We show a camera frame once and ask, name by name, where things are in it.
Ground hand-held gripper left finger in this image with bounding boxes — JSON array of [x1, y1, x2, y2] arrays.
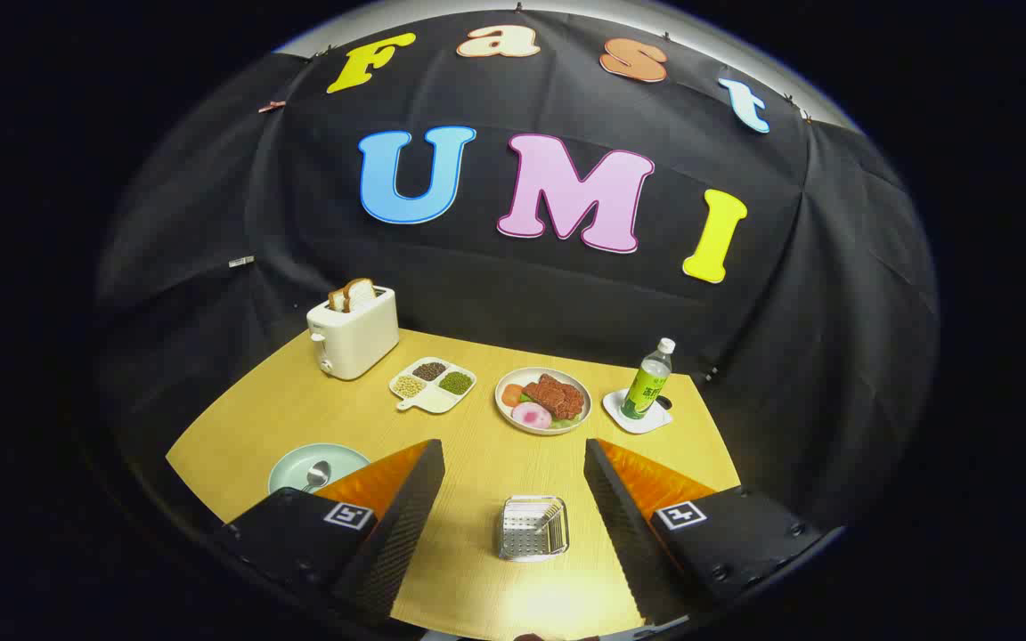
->
[[210, 438, 446, 629]]

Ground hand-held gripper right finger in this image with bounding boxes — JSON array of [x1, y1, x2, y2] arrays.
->
[[582, 437, 835, 629]]

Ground white square coaster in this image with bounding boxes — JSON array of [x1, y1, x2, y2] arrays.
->
[[602, 387, 674, 435]]

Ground green lettuce leaf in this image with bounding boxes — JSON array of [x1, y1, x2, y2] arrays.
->
[[520, 392, 582, 431]]

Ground pale green plate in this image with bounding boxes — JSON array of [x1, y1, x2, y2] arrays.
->
[[267, 443, 373, 496]]

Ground white divided snack tray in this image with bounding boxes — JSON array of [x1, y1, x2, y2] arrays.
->
[[388, 356, 478, 416]]

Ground green label drink bottle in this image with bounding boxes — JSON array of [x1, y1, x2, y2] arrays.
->
[[620, 337, 677, 421]]

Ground round beige food plate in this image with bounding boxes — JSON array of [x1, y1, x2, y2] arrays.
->
[[494, 367, 593, 436]]

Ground brown meat patty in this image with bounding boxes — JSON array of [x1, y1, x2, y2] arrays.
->
[[522, 374, 587, 421]]

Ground cream white toaster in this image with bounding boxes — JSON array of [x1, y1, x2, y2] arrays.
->
[[306, 287, 401, 382]]

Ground black backdrop cloth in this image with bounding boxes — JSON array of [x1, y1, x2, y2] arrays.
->
[[90, 9, 940, 535]]

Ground metal wire cutlery rack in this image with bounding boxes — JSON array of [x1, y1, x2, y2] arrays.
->
[[499, 495, 571, 564]]

